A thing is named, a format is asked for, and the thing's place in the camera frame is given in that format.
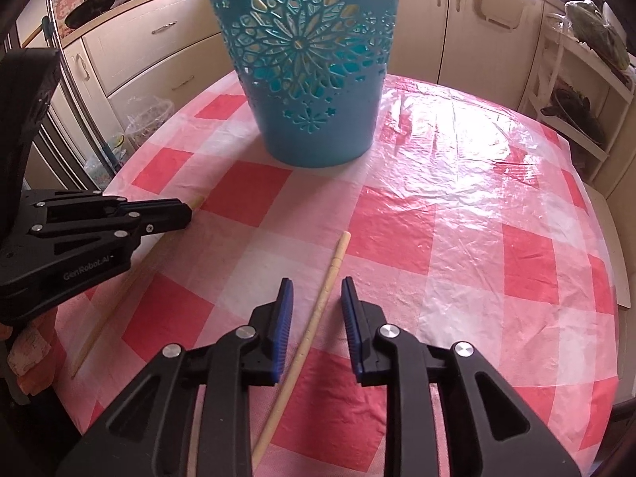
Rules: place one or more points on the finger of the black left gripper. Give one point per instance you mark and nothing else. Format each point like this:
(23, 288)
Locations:
(49, 214)

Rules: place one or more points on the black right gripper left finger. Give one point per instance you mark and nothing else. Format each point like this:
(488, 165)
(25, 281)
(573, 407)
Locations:
(147, 428)

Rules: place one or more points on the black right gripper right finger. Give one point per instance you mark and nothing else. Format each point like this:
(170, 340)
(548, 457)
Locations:
(489, 429)

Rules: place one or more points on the wooden chopstick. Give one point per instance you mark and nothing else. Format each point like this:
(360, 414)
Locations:
(158, 251)
(300, 356)

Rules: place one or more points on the cream kitchen cabinets left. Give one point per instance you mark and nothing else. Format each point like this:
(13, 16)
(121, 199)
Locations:
(117, 65)

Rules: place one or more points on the cream kitchen cabinets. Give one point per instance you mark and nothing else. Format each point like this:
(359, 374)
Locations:
(484, 48)
(117, 65)

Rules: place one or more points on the cream kitchen cabinets right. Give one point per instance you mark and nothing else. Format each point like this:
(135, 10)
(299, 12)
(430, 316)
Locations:
(484, 48)

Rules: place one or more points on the person left hand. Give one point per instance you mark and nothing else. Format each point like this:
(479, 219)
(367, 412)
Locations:
(32, 358)

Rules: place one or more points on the floral plastic container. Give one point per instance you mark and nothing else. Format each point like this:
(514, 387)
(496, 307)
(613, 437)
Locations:
(145, 115)

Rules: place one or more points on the red white checkered tablecloth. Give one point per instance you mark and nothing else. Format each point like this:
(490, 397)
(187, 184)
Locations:
(467, 222)

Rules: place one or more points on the black wok pan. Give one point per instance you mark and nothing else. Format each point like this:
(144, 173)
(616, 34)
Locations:
(88, 10)

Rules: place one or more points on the teal perforated plastic basket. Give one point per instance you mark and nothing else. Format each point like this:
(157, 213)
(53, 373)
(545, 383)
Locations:
(312, 71)

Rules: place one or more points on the white shelf rack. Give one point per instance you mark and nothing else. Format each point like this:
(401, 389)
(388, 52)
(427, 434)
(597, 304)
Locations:
(563, 63)

